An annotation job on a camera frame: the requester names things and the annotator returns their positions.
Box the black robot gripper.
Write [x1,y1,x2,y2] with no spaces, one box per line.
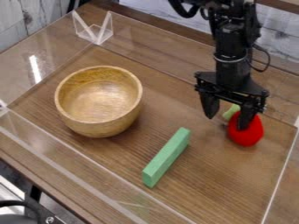
[194,55,270,130]

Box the red strawberry toy fruit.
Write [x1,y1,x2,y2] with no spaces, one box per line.
[222,104,265,147]

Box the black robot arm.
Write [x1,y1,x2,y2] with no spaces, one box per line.
[169,0,270,130]

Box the green rectangular block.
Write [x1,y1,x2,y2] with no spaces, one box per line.
[142,127,192,188]

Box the light wooden bowl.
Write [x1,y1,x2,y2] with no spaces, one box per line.
[54,66,143,138]

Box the clear acrylic front wall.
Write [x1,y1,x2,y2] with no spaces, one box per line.
[0,101,196,224]

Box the clear acrylic corner bracket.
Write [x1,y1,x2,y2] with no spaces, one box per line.
[71,11,114,46]

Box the black table leg bracket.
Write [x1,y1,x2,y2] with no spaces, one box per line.
[25,185,67,224]

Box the black cable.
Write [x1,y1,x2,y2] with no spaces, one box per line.
[0,199,41,224]

